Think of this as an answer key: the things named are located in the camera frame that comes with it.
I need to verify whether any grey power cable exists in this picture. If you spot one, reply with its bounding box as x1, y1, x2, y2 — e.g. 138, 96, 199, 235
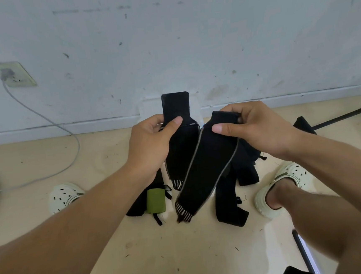
0, 74, 84, 192

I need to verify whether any white clog shoe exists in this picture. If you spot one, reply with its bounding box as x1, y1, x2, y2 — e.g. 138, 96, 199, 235
251, 159, 314, 221
47, 181, 87, 215

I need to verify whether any black backpack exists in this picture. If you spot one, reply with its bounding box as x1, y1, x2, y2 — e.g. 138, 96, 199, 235
119, 120, 273, 238

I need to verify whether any person's left hand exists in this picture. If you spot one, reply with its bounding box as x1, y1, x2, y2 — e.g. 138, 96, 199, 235
124, 112, 188, 186

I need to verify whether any green rolled item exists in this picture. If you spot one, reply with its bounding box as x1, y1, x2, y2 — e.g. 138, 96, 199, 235
144, 187, 168, 215

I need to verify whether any person's right leg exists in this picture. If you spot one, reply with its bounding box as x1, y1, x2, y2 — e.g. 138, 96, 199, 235
264, 171, 361, 274

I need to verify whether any grey power plug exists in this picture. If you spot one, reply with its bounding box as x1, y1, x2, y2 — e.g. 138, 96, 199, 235
0, 67, 15, 83

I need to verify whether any person's right forearm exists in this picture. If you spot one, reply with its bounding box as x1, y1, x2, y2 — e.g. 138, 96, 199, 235
279, 122, 361, 250

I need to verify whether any person's left forearm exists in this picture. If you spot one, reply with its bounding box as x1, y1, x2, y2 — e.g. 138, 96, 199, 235
0, 161, 168, 274

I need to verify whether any black metal rod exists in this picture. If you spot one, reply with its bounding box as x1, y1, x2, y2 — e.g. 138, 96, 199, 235
291, 227, 321, 274

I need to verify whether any white wall socket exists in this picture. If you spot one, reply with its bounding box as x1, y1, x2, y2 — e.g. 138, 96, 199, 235
0, 59, 38, 90

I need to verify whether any person's right hand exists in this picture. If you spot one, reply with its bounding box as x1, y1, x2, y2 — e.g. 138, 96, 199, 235
210, 98, 300, 167

